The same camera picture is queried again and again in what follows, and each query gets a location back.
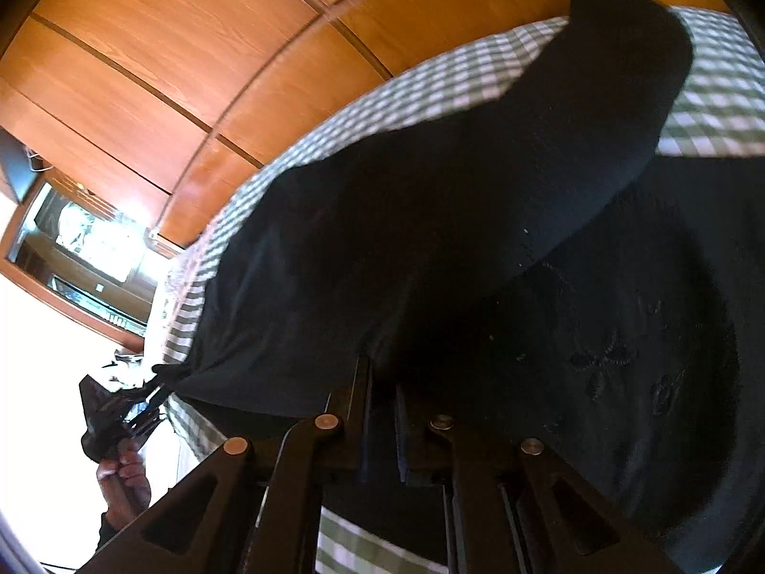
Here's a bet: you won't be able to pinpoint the green checked bed sheet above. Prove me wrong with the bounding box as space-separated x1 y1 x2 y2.
146 5 765 574

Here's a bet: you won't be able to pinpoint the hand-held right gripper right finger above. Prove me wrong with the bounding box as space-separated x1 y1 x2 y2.
394 384 683 574

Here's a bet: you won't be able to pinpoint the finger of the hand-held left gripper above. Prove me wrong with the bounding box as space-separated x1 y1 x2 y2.
120 379 174 410
122 407 173 439

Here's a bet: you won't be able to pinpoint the person's left hand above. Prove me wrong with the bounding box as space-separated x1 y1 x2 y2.
97 438 152 527

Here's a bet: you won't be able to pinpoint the wooden framed window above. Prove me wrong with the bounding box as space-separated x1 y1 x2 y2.
3 172 161 353

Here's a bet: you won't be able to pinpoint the black pants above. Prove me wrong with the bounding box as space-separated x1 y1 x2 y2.
152 0 765 574

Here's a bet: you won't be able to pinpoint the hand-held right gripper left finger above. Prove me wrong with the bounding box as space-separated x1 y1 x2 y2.
77 357 375 574

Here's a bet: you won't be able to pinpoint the person's left forearm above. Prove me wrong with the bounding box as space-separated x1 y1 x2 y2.
97 507 131 552

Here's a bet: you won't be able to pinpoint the wooden wardrobe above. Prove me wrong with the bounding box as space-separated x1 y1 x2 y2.
0 0 736 252

